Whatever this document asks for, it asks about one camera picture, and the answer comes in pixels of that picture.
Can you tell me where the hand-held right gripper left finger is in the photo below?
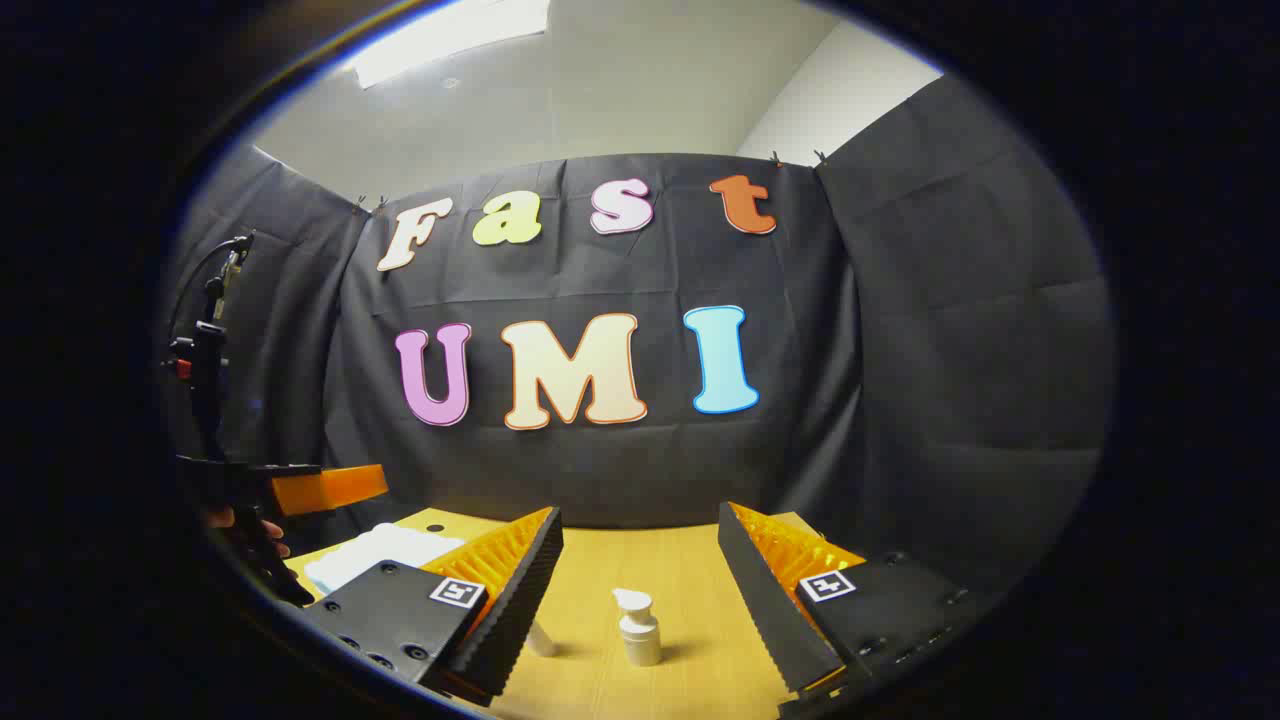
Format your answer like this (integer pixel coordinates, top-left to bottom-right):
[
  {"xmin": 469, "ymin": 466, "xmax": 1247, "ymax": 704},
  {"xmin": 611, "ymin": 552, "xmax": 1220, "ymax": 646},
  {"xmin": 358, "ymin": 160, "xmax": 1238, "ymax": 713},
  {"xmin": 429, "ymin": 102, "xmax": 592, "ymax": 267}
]
[{"xmin": 285, "ymin": 506, "xmax": 565, "ymax": 709}]

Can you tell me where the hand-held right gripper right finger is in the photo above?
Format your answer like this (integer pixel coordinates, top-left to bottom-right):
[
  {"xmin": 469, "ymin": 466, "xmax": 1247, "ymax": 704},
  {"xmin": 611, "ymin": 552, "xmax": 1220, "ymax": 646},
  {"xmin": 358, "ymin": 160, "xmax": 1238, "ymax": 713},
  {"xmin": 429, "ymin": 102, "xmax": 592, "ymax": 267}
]
[{"xmin": 717, "ymin": 501, "xmax": 1001, "ymax": 720}]

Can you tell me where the white suitcase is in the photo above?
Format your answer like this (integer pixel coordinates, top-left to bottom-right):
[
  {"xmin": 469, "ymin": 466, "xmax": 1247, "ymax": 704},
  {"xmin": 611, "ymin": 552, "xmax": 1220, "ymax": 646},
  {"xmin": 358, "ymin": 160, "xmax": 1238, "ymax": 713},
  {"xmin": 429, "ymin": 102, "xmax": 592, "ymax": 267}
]
[{"xmin": 303, "ymin": 522, "xmax": 468, "ymax": 598}]

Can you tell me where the white pump bottle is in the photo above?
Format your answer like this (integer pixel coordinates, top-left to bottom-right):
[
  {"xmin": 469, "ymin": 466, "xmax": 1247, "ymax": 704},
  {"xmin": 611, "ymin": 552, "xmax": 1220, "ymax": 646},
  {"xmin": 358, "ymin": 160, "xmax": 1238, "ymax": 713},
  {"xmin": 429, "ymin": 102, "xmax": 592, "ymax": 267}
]
[{"xmin": 612, "ymin": 588, "xmax": 663, "ymax": 668}]

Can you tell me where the black backdrop cloth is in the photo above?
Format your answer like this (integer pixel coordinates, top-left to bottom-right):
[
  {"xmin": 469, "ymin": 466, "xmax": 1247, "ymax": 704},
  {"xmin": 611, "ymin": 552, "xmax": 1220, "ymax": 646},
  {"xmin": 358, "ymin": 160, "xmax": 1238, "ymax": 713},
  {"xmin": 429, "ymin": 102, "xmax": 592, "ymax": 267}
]
[{"xmin": 165, "ymin": 72, "xmax": 1116, "ymax": 601}]

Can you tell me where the ceiling light panel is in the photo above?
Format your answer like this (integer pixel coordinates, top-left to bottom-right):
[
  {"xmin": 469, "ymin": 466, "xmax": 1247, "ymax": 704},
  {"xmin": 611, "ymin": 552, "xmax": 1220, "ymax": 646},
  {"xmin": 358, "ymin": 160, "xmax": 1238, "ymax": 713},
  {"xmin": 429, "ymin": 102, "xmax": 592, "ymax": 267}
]
[{"xmin": 345, "ymin": 0, "xmax": 551, "ymax": 89}]

